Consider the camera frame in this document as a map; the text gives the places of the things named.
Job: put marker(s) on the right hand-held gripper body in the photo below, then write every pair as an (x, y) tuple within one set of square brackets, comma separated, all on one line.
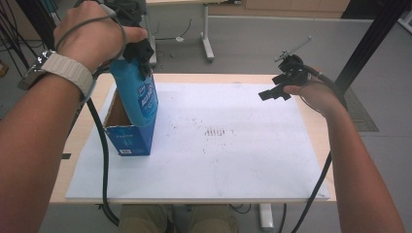
[(296, 69)]

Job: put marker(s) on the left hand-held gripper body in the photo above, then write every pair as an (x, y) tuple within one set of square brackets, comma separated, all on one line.
[(129, 13)]

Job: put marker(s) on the blue cardboard box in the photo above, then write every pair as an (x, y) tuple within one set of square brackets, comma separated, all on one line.
[(129, 140)]

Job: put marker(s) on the person's right hand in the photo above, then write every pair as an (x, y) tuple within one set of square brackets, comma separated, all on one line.
[(319, 97)]

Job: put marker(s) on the person's left hand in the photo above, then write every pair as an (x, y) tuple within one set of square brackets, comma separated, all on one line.
[(87, 39)]

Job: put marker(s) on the beige band wristwatch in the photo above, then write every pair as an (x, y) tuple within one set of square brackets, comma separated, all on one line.
[(69, 69)]

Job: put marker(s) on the white-legged desk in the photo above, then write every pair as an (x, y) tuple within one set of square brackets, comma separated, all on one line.
[(207, 35)]

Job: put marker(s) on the white board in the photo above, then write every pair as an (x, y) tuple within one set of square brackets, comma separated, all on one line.
[(226, 161)]

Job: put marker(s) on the white table leg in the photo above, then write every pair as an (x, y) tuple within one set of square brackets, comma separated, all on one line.
[(266, 216)]

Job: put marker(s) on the person's khaki pants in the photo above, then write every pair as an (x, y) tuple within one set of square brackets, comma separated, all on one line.
[(145, 220)]

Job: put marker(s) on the black metal stand post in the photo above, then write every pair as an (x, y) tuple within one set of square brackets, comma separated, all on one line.
[(369, 42)]

